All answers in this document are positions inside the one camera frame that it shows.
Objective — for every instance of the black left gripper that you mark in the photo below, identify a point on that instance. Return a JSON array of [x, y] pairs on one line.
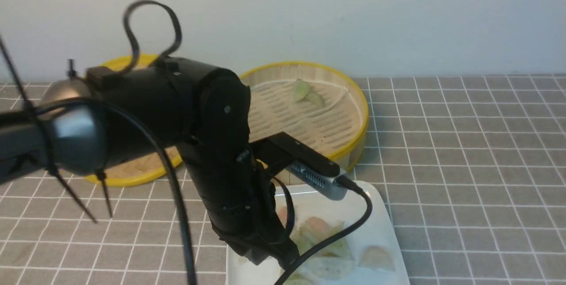
[[240, 200]]

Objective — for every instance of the green dumpling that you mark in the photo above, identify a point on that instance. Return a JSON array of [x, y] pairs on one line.
[[300, 90], [315, 99]]

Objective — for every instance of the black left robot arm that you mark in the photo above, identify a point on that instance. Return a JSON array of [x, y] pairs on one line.
[[86, 125]]

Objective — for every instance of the pink dumpling plate top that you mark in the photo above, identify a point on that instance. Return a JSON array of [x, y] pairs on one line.
[[282, 213]]

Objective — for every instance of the pink dumpling plate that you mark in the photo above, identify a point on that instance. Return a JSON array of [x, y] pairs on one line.
[[315, 229], [282, 213]]

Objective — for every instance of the green dumpling plate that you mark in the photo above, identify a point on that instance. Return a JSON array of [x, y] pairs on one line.
[[340, 247], [303, 243], [297, 279]]

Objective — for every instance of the pink dumpling plate centre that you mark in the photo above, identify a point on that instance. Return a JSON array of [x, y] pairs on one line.
[[315, 229]]

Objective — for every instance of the green dumpling plate bottom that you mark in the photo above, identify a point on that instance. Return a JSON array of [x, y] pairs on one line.
[[297, 279]]

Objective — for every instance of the green dumpling plate right centre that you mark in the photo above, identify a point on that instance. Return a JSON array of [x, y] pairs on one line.
[[340, 247]]

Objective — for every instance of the pale dumpling plate lower centre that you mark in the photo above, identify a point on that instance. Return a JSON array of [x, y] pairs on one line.
[[330, 267]]

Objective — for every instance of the pale dumpling plate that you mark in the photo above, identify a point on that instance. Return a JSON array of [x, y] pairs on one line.
[[330, 267], [377, 258]]

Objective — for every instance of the pale dumpling plate far right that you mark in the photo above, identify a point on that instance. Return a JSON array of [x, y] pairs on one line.
[[377, 258]]

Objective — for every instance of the yellow rimmed bamboo steamer lid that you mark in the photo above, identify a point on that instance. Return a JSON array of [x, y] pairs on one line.
[[146, 168]]

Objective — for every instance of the white steamer liner cloth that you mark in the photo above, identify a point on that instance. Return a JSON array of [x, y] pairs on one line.
[[332, 130]]

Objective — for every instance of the yellow rimmed bamboo steamer basket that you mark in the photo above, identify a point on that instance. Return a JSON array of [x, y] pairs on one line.
[[292, 70]]

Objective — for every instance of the grey checked tablecloth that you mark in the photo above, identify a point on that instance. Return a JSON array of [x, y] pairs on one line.
[[471, 171]]

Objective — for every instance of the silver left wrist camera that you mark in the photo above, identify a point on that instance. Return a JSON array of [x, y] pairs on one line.
[[327, 185]]

